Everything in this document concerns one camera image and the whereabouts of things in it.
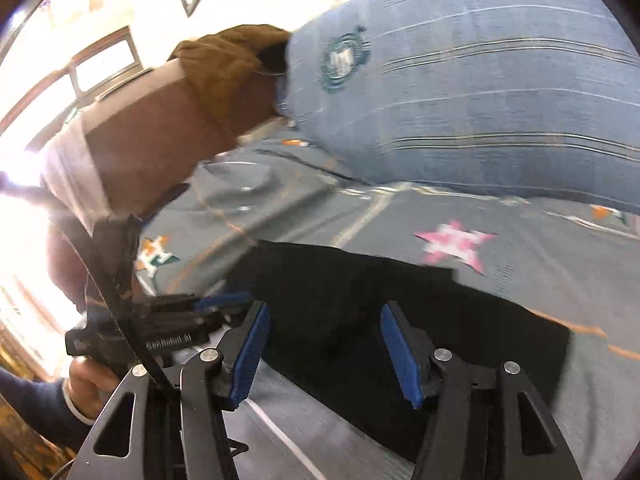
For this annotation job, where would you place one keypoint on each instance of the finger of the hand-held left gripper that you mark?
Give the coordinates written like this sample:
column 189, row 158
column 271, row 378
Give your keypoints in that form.
column 225, row 302

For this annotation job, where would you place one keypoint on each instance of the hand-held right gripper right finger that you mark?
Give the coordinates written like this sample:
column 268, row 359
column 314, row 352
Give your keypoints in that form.
column 400, row 355

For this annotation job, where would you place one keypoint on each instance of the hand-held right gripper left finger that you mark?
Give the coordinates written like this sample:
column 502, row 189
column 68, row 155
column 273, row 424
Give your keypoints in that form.
column 247, row 355

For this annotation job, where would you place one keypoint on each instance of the black pants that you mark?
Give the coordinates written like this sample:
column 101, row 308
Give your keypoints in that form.
column 340, row 300

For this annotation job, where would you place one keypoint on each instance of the person's left forearm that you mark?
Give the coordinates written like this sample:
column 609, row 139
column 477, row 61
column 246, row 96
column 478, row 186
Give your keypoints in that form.
column 35, row 405

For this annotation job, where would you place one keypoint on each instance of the person's left hand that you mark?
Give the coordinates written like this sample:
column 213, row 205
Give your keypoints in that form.
column 87, row 385

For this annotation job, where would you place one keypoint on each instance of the grey star print bedsheet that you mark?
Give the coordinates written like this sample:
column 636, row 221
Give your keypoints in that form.
column 525, row 280

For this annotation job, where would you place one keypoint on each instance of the white cloth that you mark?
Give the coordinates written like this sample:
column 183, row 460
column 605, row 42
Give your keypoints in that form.
column 75, row 175

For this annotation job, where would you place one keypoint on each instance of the brown and white pillow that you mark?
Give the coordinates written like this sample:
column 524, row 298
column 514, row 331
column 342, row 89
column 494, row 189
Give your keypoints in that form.
column 150, row 135

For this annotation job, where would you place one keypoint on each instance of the brown cloth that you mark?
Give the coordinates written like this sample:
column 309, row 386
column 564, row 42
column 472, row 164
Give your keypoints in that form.
column 225, row 75

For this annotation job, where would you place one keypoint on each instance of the window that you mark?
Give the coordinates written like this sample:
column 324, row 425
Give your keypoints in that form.
column 105, row 62

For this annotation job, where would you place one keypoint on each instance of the blue plaid pillow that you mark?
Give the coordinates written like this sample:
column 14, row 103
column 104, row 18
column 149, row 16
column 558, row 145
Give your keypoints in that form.
column 475, row 85

